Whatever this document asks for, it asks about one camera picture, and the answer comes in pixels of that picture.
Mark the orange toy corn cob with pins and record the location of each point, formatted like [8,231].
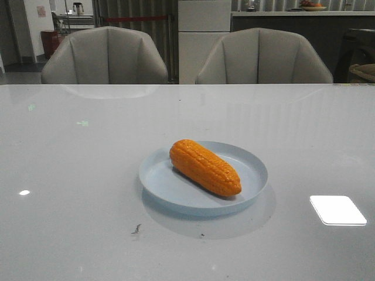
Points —
[205,168]

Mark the light blue round plate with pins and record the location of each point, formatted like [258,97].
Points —
[174,191]

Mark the right grey upholstered chair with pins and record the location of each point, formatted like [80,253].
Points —
[263,56]

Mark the grey upholstered chair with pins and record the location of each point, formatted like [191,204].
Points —
[106,55]
[263,56]

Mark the white cabinet with drawers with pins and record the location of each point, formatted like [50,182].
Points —
[200,24]

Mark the left grey upholstered chair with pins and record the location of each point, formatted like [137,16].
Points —
[106,55]

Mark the red barrier belt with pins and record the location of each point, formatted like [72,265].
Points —
[137,19]

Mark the red waste bin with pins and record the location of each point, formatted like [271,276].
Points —
[50,42]

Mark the metal folding table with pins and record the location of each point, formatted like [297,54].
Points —
[66,24]

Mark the dark grey counter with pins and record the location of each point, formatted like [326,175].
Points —
[333,34]

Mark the fruit bowl on counter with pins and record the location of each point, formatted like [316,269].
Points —
[311,6]

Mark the beige cushion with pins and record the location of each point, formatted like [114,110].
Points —
[361,73]

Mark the pink wall notice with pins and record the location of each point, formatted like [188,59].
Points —
[41,12]

